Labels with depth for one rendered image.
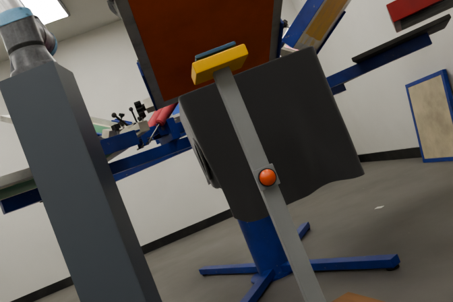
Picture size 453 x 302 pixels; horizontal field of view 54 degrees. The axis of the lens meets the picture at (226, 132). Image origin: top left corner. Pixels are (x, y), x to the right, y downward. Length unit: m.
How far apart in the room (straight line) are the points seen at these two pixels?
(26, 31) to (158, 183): 4.57
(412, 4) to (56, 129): 1.61
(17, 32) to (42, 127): 0.32
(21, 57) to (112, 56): 4.73
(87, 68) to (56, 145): 4.85
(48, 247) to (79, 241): 4.83
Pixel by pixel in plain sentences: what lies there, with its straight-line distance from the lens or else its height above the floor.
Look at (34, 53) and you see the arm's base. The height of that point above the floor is 1.25.
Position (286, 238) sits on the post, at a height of 0.50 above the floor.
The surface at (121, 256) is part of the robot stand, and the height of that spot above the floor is 0.58.
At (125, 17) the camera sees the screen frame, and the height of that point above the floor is 1.26.
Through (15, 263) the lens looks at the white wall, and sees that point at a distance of 6.40.
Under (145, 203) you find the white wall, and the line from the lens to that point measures 5.98.
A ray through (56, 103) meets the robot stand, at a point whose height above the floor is 1.07.
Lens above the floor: 0.72
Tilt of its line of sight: 3 degrees up
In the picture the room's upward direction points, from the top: 22 degrees counter-clockwise
